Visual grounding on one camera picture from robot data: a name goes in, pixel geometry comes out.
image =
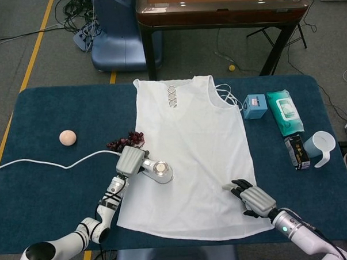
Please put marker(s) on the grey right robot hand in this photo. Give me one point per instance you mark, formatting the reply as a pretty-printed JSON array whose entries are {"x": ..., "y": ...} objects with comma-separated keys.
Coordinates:
[{"x": 255, "y": 199}]

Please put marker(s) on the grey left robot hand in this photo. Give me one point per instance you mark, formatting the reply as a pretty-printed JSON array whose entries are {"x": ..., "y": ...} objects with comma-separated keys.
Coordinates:
[{"x": 130, "y": 162}]

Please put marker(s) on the white handheld steamer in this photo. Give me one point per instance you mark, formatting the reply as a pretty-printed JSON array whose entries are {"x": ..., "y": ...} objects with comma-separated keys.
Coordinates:
[{"x": 161, "y": 171}]

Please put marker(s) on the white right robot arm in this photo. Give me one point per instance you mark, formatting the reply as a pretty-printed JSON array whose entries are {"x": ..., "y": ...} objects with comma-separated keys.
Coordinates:
[{"x": 299, "y": 234}]

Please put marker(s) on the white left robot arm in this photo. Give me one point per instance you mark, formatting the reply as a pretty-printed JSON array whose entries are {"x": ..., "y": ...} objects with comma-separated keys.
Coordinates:
[{"x": 80, "y": 234}]

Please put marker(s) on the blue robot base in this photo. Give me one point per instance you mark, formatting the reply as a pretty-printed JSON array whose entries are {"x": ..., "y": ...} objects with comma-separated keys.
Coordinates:
[{"x": 118, "y": 46}]

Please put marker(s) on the blue own robot base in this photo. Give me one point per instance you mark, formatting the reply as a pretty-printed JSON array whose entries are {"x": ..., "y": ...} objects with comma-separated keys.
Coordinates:
[{"x": 176, "y": 258}]

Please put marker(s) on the dark grape bunch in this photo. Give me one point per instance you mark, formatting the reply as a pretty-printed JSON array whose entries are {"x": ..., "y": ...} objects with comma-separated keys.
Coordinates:
[{"x": 130, "y": 139}]

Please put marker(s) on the white sleeveless shirt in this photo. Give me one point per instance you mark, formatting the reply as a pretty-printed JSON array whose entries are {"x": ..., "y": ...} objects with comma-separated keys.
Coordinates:
[{"x": 191, "y": 152}]

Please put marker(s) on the black box gold print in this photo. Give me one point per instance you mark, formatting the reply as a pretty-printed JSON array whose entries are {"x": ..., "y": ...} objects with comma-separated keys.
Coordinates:
[{"x": 297, "y": 153}]

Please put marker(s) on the beige round peach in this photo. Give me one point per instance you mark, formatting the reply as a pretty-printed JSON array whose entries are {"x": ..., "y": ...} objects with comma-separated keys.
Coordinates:
[{"x": 68, "y": 138}]

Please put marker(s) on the translucent plastic measuring jug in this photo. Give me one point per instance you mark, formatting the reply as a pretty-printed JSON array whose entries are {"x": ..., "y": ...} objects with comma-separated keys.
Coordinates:
[{"x": 321, "y": 146}]

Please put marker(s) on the green wet wipes pack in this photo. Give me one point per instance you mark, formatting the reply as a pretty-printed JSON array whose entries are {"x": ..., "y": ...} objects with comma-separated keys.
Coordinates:
[{"x": 285, "y": 113}]

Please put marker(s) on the light blue cardboard box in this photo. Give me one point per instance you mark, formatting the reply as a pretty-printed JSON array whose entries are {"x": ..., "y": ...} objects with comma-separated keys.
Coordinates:
[{"x": 254, "y": 107}]

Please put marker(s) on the white power strip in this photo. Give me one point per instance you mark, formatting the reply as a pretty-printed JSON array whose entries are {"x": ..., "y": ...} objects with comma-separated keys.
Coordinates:
[{"x": 84, "y": 39}]

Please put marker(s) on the small yellow ball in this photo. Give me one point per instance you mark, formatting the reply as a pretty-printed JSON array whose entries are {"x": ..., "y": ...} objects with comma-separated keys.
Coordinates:
[{"x": 231, "y": 67}]

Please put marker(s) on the brown mahjong table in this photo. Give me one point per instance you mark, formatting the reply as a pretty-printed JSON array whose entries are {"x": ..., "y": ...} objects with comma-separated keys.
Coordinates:
[{"x": 223, "y": 15}]

